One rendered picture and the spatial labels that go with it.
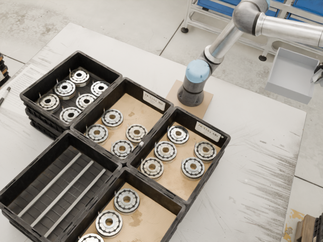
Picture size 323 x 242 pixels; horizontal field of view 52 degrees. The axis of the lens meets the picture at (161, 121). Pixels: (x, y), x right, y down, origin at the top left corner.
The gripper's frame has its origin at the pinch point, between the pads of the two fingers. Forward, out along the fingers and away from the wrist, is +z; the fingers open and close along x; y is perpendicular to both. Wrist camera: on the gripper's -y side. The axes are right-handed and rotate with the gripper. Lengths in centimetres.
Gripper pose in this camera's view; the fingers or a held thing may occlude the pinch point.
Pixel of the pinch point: (314, 80)
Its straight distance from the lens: 169.6
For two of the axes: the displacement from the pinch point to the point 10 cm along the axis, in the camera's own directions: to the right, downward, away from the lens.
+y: -3.4, 7.3, -5.9
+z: -3.7, 4.7, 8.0
